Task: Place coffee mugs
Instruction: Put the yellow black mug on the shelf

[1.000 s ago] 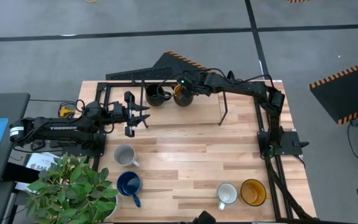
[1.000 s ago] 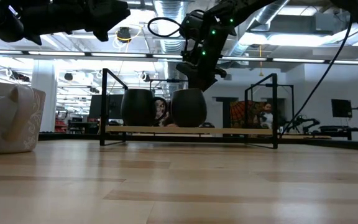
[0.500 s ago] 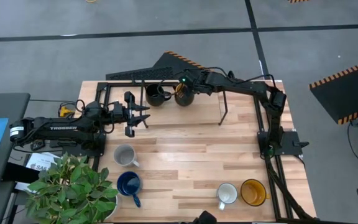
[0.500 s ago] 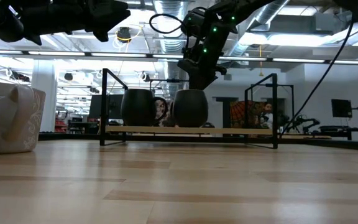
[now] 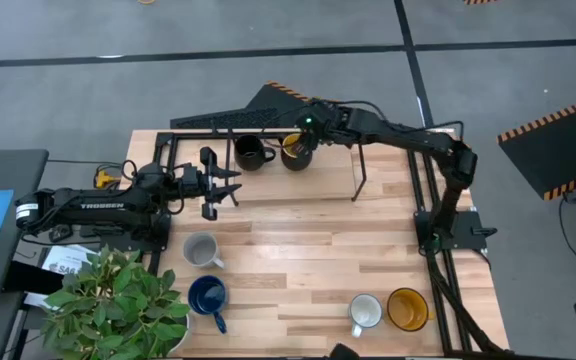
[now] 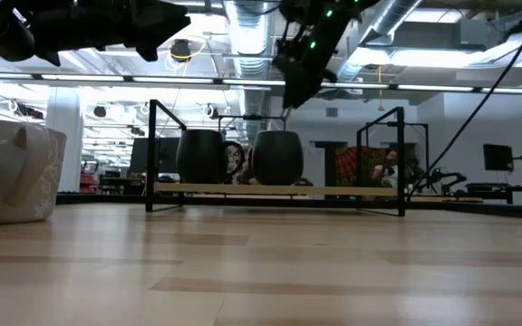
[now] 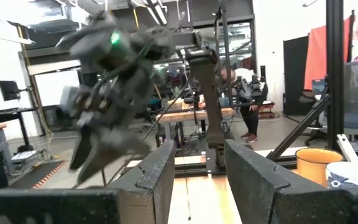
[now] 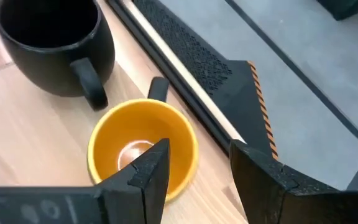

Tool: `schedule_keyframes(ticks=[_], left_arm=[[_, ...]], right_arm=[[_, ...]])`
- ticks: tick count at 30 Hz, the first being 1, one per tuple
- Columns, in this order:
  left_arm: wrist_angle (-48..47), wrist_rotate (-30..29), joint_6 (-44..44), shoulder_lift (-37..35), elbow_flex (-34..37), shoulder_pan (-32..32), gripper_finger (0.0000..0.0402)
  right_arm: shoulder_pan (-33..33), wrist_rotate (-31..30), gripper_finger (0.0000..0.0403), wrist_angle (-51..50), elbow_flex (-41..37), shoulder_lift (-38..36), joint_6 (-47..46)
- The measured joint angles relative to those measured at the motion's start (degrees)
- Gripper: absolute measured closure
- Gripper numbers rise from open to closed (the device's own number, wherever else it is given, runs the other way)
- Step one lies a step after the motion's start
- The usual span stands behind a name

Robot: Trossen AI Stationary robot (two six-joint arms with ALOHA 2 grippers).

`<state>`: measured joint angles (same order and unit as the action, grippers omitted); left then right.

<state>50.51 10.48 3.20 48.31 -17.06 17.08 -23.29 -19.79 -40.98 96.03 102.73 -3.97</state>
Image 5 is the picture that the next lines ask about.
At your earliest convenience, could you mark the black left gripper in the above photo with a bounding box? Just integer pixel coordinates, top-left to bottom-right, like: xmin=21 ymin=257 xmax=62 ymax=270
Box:
xmin=183 ymin=146 xmax=243 ymax=221

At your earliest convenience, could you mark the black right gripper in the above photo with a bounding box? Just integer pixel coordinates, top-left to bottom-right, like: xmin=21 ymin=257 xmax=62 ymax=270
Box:
xmin=295 ymin=102 xmax=354 ymax=156

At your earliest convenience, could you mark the black mug with yellow inside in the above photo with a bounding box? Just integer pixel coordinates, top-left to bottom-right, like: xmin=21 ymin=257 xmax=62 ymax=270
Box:
xmin=280 ymin=132 xmax=315 ymax=173

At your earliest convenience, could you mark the grey-white embossed mug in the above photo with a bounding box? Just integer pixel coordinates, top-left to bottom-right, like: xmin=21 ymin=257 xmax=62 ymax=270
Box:
xmin=182 ymin=231 xmax=226 ymax=270

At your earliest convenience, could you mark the dark blue glazed mug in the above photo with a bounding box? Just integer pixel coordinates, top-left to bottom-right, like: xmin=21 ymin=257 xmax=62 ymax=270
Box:
xmin=187 ymin=274 xmax=229 ymax=335

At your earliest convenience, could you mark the white mug with blue print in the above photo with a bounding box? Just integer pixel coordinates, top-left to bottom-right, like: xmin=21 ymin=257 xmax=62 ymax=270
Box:
xmin=347 ymin=293 xmax=384 ymax=339

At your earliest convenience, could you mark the yellow mug with dark rim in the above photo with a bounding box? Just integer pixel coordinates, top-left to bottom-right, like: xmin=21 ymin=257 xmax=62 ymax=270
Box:
xmin=386 ymin=287 xmax=435 ymax=333

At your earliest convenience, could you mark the plain black mug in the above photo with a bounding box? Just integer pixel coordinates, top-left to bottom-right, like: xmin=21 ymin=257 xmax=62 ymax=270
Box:
xmin=232 ymin=133 xmax=278 ymax=173

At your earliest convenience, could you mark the yellow power connector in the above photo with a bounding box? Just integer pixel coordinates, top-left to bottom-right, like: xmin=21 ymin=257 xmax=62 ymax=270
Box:
xmin=92 ymin=168 xmax=120 ymax=190

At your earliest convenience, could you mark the white plant pot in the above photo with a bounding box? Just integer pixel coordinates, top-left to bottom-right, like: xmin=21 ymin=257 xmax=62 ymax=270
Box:
xmin=165 ymin=312 xmax=193 ymax=355

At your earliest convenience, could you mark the green leafy plant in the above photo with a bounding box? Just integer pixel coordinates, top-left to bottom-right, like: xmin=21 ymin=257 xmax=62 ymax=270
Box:
xmin=41 ymin=243 xmax=193 ymax=360

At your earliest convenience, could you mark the white printed paper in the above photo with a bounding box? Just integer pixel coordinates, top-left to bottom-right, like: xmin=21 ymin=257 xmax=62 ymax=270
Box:
xmin=40 ymin=243 xmax=100 ymax=276

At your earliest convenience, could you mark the dark rounded object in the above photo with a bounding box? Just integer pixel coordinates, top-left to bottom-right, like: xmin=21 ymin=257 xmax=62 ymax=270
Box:
xmin=328 ymin=342 xmax=362 ymax=360

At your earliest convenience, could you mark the black box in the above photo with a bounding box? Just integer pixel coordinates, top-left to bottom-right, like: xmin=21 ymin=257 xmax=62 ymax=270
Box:
xmin=2 ymin=259 xmax=64 ymax=296

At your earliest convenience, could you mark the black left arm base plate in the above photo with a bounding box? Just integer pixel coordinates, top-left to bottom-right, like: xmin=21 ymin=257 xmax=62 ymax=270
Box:
xmin=80 ymin=214 xmax=172 ymax=254

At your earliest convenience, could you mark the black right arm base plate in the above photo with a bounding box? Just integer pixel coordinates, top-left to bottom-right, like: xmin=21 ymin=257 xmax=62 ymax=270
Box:
xmin=414 ymin=209 xmax=498 ymax=252

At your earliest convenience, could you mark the black aluminium table frame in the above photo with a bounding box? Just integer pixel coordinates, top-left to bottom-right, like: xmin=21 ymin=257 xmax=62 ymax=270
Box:
xmin=145 ymin=128 xmax=512 ymax=359

